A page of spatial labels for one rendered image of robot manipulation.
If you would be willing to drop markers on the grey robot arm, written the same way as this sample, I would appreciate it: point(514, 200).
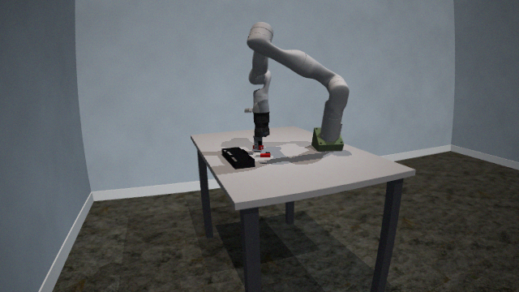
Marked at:
point(259, 39)

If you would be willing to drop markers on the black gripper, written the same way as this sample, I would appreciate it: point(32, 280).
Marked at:
point(261, 120)

